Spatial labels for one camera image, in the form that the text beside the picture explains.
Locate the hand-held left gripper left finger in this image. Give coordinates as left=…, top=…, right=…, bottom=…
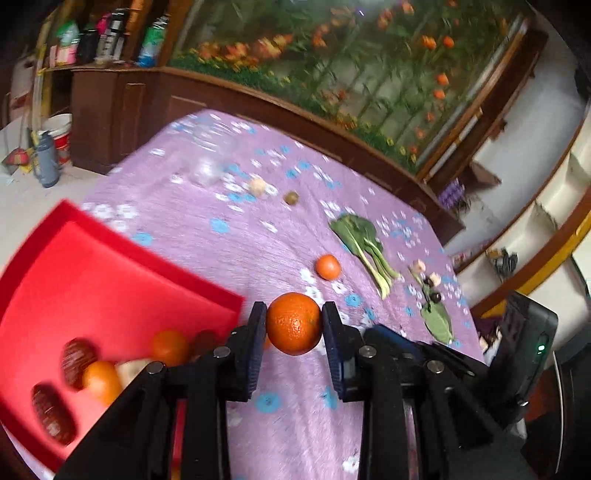
left=55, top=301, right=269, bottom=480

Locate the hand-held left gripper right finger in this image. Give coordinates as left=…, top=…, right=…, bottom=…
left=322, top=302, right=536, bottom=480

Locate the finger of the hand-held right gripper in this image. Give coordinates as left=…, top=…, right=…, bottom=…
left=365, top=324, right=424, bottom=359
left=422, top=343, right=496, bottom=385

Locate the orange mandarin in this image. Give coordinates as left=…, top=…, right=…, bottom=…
left=266, top=292, right=322, bottom=356
left=82, top=361, right=123, bottom=407
left=152, top=329, right=190, bottom=367

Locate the large white yam piece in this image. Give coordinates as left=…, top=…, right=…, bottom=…
left=115, top=359, right=153, bottom=388

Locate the wrinkled red date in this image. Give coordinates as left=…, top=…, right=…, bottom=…
left=61, top=338, right=99, bottom=388

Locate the red plastic tray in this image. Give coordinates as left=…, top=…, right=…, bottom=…
left=0, top=199, right=245, bottom=472

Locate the smooth red date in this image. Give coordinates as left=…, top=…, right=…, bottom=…
left=31, top=383, right=77, bottom=446

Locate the large green leaf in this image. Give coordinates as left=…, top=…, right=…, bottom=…
left=409, top=268, right=455, bottom=345

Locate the dark bundle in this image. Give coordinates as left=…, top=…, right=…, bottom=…
left=489, top=249, right=519, bottom=274

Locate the pale yellowish orange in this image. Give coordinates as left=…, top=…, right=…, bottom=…
left=315, top=254, right=342, bottom=281

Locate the purple floral tablecloth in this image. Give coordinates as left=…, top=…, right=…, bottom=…
left=44, top=108, right=485, bottom=480

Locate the green bok choy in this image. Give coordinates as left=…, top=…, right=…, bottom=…
left=329, top=213, right=402, bottom=300

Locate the white curved shelf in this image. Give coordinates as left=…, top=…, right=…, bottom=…
left=455, top=102, right=591, bottom=319

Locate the clear plastic cup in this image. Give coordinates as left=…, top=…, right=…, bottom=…
left=182, top=117, right=241, bottom=185

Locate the glass tank with artificial plants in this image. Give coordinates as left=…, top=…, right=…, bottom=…
left=166, top=0, right=550, bottom=185

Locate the grey water bottle on floor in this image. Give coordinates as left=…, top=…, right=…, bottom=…
left=36, top=131, right=63, bottom=188

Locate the white and red bucket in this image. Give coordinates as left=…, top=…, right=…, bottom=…
left=41, top=114, right=73, bottom=167

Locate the plastic bottle with green label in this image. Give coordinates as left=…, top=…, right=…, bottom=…
left=139, top=16, right=169, bottom=68

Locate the black bottle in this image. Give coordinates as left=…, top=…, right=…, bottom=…
left=76, top=30, right=100, bottom=65

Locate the green and pink packet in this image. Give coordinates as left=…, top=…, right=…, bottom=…
left=54, top=21, right=80, bottom=65

